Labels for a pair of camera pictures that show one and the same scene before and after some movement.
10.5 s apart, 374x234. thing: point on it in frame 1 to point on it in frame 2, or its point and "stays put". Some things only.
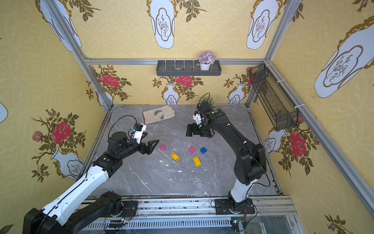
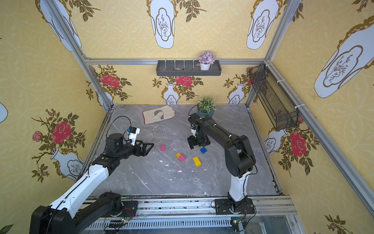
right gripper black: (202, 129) to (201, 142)
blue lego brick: (203, 150) stays put
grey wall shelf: (186, 68) stays put
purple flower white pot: (206, 58) stays put
